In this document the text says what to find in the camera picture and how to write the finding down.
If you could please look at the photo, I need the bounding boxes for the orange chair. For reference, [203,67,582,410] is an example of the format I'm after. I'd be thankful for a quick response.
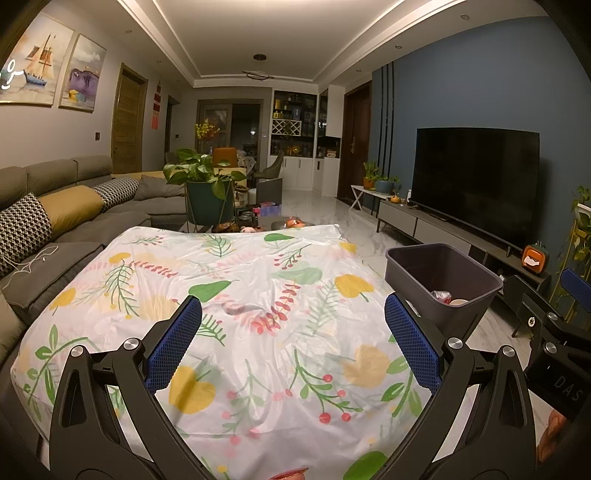
[212,146,239,170]

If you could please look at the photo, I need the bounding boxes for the large black white patterned cushion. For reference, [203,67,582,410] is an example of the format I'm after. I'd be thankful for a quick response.
[0,192,54,278]

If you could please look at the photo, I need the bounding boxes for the black television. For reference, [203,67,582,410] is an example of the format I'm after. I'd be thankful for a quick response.
[409,126,541,248]

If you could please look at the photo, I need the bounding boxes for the dark wooden door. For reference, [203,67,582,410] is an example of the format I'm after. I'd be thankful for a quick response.
[337,80,373,201]

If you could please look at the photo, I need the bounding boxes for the grey chair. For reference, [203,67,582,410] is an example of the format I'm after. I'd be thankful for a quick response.
[256,152,286,195]

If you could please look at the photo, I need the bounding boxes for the purple painting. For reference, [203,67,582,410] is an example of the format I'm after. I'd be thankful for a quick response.
[58,32,108,113]

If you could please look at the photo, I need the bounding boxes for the yellow flowers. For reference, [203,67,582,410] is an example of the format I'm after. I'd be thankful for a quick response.
[194,119,222,142]

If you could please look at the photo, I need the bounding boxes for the white cable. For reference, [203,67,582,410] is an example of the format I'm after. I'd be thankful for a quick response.
[0,244,60,290]

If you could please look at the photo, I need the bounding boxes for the grey plastic bin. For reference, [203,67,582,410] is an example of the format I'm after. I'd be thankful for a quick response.
[384,243,504,336]

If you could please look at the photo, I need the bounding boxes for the person's right hand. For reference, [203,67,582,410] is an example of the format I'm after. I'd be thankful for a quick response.
[536,408,570,468]

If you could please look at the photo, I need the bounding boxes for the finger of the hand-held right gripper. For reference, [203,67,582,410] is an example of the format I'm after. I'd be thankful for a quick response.
[560,267,591,317]
[501,274,561,357]

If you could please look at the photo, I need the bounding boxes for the floral tablecloth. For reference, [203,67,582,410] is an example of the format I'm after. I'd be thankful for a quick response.
[10,223,468,480]

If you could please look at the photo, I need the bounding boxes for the yellow cushion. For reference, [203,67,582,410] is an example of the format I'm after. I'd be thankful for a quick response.
[39,185,105,232]

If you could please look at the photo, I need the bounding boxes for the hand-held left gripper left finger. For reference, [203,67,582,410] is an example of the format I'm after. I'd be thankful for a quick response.
[48,294,208,480]

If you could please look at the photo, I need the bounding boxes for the small black white patterned cushion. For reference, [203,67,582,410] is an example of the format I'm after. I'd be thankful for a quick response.
[92,177,140,212]

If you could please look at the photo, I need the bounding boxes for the large potted green plant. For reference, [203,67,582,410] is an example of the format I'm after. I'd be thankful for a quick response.
[163,147,249,232]

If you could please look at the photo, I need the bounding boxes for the grey television stand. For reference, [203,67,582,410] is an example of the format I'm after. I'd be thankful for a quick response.
[376,200,553,290]

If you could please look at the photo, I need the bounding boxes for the light wooden door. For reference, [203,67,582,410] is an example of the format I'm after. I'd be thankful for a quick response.
[110,62,150,175]

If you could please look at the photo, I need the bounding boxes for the sailboat painting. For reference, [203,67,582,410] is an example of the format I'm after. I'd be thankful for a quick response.
[0,11,75,108]

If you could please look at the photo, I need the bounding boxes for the white display cabinet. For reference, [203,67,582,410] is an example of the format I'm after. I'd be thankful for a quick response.
[267,87,345,198]

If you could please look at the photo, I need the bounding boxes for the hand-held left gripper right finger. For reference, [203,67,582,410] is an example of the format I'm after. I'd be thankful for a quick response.
[383,293,539,480]

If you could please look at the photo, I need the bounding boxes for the white side table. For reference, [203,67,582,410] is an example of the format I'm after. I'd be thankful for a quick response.
[350,184,394,212]

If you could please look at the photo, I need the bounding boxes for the dark coffee table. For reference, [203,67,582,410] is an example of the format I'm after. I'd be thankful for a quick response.
[185,213,320,234]

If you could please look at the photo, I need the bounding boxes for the grey sofa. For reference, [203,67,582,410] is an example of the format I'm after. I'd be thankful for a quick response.
[0,154,191,367]

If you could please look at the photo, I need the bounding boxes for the red wall hangings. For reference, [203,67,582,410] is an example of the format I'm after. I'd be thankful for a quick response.
[150,80,163,132]

